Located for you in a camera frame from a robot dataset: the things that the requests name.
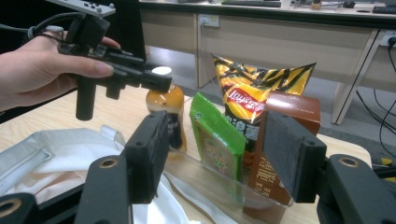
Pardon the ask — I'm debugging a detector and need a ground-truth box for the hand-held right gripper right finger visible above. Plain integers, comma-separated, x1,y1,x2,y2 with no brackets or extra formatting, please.
262,110,327,203

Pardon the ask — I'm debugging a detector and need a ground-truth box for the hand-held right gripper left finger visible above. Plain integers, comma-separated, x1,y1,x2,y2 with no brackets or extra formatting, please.
120,110,171,204

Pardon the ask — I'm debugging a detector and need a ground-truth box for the orange juice bottle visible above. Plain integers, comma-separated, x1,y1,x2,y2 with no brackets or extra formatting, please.
145,65,188,157

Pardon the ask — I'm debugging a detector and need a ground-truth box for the brown carton box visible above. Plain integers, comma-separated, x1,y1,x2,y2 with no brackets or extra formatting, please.
242,91,321,224

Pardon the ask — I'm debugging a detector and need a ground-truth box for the clear plastic tray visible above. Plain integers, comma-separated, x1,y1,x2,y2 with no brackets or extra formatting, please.
162,148,295,224

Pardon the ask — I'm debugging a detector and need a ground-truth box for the green snack packet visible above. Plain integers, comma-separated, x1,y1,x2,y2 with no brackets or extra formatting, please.
190,91,247,203

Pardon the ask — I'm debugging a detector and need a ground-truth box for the white green orange tote bag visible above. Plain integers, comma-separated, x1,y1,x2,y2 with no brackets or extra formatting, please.
0,124,237,224

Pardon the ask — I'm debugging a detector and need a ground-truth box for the yellow black chips bag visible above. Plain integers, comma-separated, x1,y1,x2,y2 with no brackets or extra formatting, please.
212,54,317,175

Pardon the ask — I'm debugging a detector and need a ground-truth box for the beige wooden desk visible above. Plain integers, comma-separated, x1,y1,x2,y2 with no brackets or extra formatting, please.
138,0,396,125

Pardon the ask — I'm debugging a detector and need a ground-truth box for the black keyboard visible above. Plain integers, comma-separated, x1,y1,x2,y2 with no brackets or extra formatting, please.
372,5,396,15

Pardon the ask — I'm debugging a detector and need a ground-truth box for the left hand-held gripper cable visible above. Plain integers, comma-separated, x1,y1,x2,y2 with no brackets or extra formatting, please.
0,11,82,43

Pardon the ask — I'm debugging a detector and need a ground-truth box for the white wall socket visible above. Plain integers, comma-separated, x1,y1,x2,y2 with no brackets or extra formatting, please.
198,13,220,28
380,30,396,48

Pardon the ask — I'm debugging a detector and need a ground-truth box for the bundle of black cables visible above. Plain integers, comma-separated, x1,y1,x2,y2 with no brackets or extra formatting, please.
356,43,396,158

